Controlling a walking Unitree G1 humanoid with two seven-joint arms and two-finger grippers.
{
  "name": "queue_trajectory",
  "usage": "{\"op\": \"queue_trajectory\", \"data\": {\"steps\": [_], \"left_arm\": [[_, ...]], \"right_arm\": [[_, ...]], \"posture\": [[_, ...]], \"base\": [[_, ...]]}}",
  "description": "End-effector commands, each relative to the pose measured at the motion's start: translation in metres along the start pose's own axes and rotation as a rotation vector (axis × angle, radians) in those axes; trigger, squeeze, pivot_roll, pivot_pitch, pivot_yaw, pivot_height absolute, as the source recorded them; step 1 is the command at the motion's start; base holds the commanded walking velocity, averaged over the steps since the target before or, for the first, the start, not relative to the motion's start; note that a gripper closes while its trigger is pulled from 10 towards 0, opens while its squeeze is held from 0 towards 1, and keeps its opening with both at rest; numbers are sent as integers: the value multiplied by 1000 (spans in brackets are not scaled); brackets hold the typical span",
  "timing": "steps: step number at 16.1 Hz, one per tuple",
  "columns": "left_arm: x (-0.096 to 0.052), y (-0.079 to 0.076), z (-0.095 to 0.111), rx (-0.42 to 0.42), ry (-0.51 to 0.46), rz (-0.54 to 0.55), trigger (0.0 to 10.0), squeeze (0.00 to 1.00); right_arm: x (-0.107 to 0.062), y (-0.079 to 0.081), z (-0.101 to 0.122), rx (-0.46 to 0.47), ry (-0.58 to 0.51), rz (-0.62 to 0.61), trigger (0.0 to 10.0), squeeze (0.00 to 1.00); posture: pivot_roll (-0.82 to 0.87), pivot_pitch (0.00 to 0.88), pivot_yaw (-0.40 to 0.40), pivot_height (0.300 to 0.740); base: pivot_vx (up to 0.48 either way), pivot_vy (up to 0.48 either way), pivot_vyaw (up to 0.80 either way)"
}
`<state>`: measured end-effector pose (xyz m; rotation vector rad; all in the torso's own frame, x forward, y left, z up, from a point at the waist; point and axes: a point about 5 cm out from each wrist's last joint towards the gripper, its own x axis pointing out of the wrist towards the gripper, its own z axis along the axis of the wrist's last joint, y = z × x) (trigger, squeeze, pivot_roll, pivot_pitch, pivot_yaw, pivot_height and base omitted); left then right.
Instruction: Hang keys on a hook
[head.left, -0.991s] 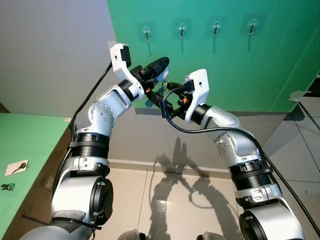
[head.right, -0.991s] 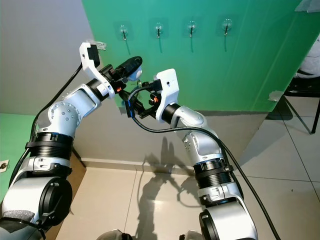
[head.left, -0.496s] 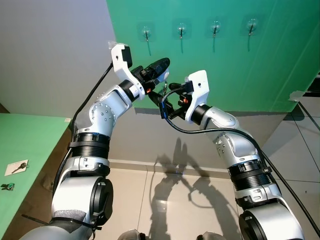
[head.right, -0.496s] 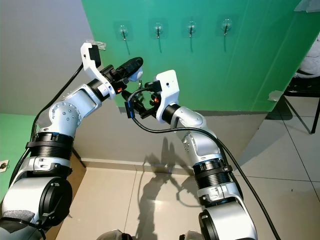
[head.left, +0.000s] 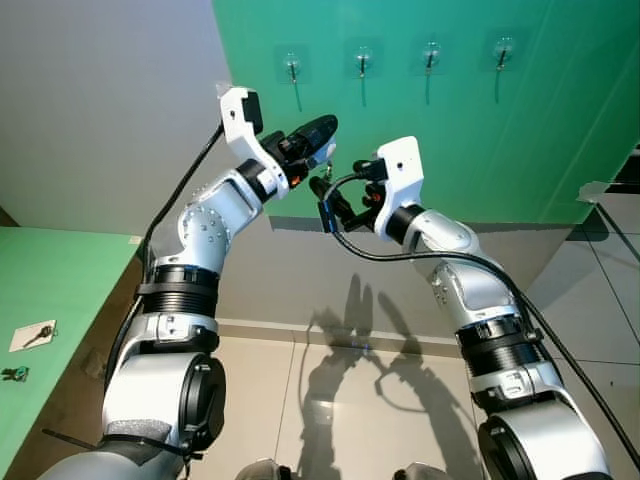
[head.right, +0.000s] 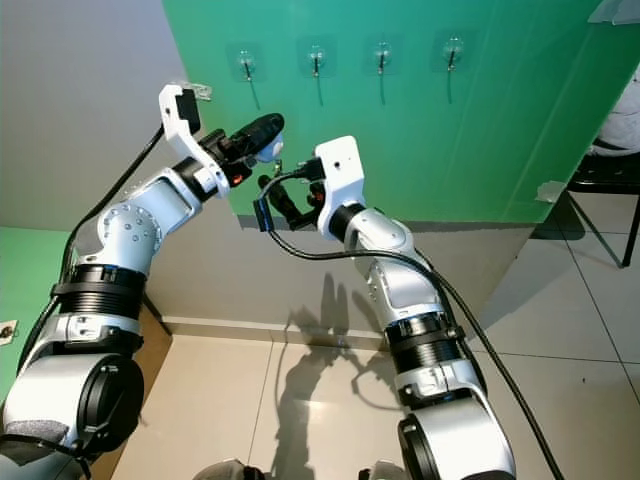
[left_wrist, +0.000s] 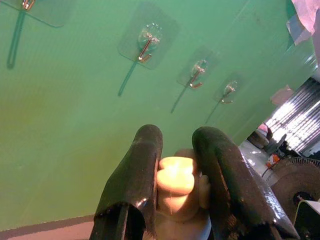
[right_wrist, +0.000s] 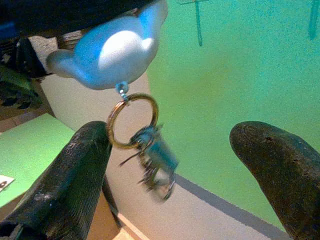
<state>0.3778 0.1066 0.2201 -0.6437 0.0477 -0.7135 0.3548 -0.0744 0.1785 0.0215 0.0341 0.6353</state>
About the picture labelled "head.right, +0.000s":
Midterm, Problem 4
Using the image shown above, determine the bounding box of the clear adhesive wall hook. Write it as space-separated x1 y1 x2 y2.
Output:
436 30 471 71
230 44 264 85
300 40 334 81
366 36 401 77

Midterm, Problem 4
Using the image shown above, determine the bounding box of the grey white cloth bundle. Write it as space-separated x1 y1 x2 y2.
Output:
588 98 640 161

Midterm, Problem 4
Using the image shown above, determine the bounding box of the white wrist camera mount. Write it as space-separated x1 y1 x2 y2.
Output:
315 136 364 213
158 84 229 197

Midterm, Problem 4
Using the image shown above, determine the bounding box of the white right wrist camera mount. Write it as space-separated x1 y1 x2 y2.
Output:
315 136 364 213

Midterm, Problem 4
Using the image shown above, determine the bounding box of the black folding chair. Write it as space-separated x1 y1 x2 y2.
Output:
563 150 640 269

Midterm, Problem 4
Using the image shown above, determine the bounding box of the green topped table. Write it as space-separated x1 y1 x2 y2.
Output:
0 228 61 379

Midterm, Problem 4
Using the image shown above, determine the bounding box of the grey robot torso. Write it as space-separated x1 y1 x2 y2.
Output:
0 432 91 480

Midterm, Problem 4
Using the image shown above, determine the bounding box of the green wall board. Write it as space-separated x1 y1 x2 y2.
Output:
160 0 640 225

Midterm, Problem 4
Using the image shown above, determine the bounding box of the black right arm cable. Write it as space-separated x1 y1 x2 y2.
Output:
255 172 566 480

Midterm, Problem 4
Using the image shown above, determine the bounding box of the grey left robot foot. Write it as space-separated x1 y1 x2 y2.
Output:
192 459 251 480

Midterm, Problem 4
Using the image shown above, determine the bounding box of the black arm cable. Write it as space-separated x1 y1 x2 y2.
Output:
20 125 167 376
255 172 566 480

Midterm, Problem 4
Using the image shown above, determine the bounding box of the grey robot foot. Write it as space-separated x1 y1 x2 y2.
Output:
192 459 251 480
360 461 411 480

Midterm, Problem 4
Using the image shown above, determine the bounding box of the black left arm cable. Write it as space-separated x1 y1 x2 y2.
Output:
20 125 167 376

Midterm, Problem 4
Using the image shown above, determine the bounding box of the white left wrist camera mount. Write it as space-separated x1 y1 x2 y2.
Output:
158 84 229 197

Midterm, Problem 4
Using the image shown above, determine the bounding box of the grey right robot foot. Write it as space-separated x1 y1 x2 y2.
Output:
360 461 411 480

